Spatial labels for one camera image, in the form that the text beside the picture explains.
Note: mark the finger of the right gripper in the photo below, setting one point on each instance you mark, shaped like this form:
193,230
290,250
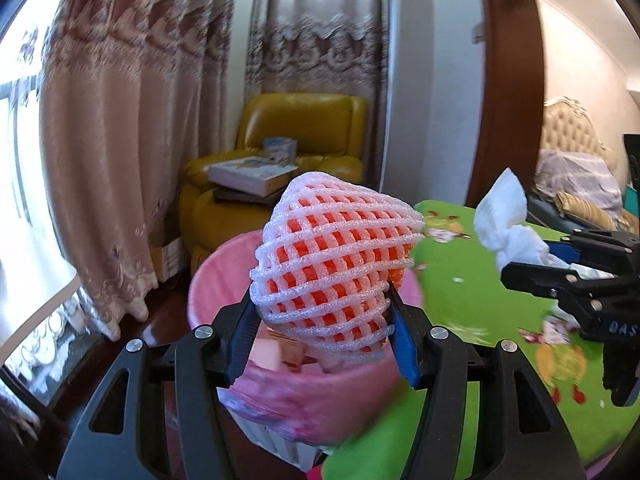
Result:
561,284
597,249

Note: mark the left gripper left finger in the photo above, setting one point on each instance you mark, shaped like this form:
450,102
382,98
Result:
122,432

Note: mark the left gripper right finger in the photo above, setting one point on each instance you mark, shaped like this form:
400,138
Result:
520,431

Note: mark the white tissue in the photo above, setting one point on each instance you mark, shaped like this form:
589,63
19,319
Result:
519,251

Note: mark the pink foam fruit net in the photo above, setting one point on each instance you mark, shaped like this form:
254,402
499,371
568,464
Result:
330,251

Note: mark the pink lined trash bin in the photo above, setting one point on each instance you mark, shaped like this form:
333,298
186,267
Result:
303,395

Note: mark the striped gold bolster pillow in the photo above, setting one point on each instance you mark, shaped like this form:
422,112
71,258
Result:
580,210

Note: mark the purple striped pillow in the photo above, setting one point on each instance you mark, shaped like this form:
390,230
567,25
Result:
583,175

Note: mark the green cartoon tablecloth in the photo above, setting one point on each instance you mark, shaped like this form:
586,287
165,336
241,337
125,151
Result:
456,281

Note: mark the beige tufted headboard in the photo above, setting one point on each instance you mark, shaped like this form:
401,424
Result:
567,127

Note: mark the dark brown wooden door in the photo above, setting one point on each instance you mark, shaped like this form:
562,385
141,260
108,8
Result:
513,99

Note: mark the white book on armchair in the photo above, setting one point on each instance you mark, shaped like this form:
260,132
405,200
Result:
254,175

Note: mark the small blue box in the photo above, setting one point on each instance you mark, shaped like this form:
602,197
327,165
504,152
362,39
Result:
280,150

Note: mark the lace patterned curtain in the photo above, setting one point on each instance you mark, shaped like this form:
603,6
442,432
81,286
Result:
130,91

